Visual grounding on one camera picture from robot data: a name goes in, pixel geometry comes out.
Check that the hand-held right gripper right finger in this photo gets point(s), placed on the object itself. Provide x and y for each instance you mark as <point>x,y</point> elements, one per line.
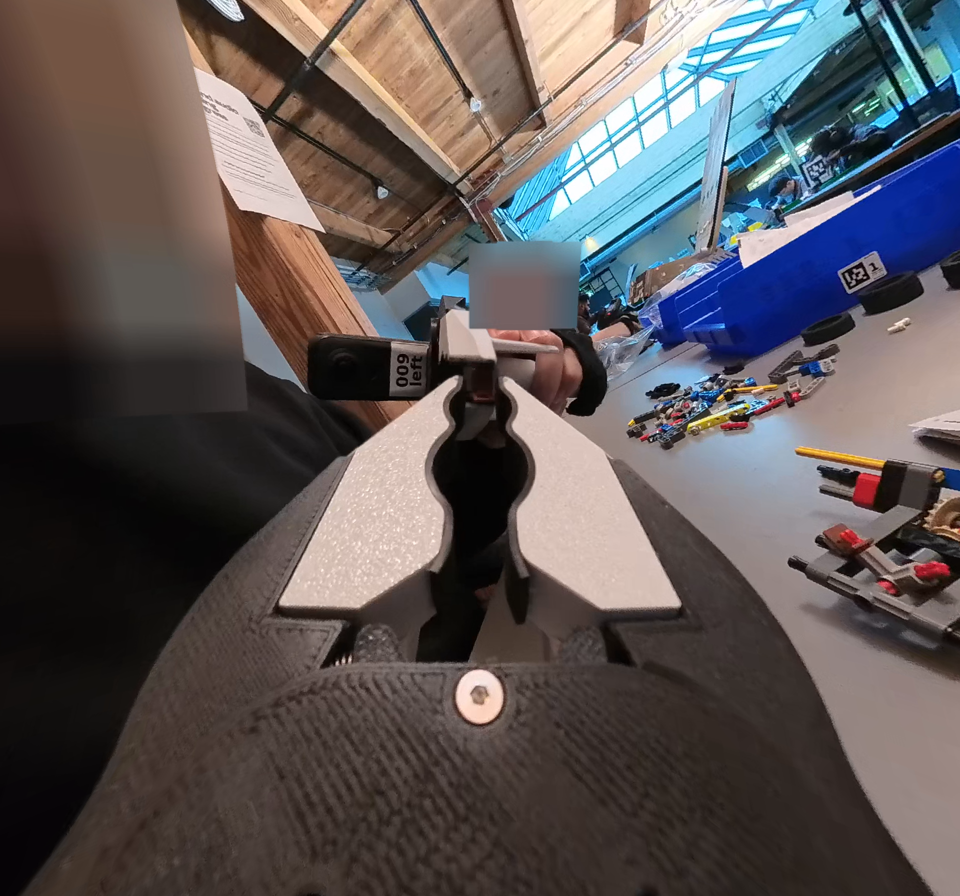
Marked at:
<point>592,528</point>

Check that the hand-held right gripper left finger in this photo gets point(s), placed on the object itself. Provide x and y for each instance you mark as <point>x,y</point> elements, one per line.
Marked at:
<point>360,528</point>

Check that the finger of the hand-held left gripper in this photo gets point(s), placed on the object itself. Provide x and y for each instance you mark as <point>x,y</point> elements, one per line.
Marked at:
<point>469,341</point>
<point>478,422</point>

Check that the pile of loose lego parts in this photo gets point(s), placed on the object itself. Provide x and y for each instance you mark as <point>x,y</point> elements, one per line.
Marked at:
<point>712,422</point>

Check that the black lego tire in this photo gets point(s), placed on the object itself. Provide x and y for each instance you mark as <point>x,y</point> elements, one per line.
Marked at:
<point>891,293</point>
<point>827,330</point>
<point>952,270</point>

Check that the partly built lego vehicle chassis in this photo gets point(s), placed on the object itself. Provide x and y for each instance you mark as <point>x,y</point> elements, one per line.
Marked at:
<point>900,480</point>

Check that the open lego instruction booklet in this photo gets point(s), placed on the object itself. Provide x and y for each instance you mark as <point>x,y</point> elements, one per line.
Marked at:
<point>941,427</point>

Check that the person's left hand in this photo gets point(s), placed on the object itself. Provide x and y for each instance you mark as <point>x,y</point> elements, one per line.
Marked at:
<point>559,382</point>

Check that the clear plastic bag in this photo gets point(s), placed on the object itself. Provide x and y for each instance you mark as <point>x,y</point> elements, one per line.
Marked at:
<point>626,352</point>

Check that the blue plastic bin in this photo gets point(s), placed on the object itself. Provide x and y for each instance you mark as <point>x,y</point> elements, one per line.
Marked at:
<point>666,318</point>
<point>697,311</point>

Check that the person's black clothed torso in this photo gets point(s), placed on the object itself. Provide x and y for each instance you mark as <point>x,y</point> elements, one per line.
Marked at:
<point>150,536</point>

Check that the white paper notice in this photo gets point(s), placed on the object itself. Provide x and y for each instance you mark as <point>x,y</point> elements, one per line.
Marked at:
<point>255,153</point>

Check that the blue bin with marker label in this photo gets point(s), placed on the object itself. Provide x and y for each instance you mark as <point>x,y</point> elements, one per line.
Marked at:
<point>787,296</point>

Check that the cardboard sign on white stand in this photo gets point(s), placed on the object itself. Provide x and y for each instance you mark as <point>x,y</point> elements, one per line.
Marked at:
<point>716,161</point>

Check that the white paper sheets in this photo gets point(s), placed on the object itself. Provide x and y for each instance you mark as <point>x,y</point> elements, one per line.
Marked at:
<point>795,232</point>

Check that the square black white marker label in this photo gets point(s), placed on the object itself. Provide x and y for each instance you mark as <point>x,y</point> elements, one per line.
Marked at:
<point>862,273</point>

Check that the wooden post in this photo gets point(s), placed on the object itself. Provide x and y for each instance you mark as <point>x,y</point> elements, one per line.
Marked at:
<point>300,288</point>

